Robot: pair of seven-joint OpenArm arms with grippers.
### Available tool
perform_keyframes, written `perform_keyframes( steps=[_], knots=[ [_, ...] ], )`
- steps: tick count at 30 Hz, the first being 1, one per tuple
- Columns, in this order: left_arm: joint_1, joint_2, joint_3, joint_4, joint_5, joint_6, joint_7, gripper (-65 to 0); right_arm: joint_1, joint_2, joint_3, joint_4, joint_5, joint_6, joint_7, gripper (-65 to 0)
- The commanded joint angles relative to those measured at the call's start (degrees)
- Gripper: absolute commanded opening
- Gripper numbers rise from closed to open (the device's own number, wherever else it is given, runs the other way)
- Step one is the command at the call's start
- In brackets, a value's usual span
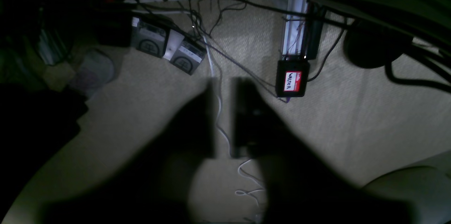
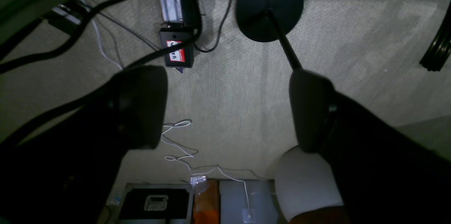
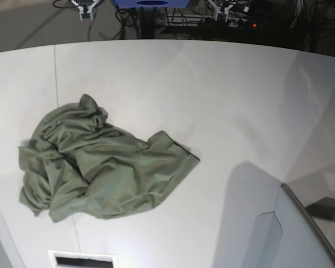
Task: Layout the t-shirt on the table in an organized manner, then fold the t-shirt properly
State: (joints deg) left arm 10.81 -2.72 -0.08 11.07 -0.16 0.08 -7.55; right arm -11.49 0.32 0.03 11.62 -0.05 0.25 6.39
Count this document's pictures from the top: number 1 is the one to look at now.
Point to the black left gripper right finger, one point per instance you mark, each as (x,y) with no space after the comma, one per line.
(301,188)

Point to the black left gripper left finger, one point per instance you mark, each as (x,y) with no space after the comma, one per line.
(154,185)

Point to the black box with red label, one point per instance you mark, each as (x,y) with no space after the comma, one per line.
(291,78)

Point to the grey power adapter right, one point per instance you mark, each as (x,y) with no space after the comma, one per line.
(188,56)

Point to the grey power adapter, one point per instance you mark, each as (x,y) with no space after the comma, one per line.
(149,37)
(188,56)

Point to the grey power adapter left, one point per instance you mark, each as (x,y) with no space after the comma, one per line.
(149,37)

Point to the black round stand base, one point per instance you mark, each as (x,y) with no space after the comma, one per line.
(375,47)

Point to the aluminium frame leg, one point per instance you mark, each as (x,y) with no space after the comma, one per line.
(301,36)

